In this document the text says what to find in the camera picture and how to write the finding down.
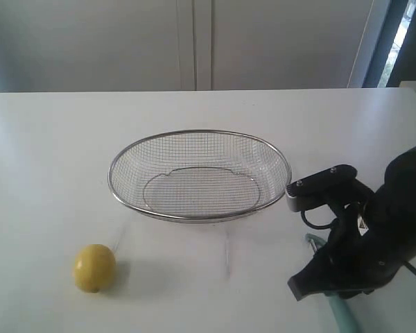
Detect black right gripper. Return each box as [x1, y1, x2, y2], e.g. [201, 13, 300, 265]
[288, 182, 413, 300]

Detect teal handled vegetable peeler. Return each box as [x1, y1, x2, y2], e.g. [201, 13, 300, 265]
[305, 233, 362, 333]

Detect yellow lemon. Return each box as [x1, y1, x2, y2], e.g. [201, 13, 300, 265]
[73, 244, 116, 293]

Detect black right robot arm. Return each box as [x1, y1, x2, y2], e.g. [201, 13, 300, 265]
[286, 146, 416, 300]

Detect white cabinet doors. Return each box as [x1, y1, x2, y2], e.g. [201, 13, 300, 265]
[0, 1, 389, 92]

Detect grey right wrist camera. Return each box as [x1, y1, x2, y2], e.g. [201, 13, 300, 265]
[286, 164, 357, 212]

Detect metal wire mesh basket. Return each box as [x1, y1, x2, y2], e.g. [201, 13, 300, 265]
[107, 129, 292, 223]

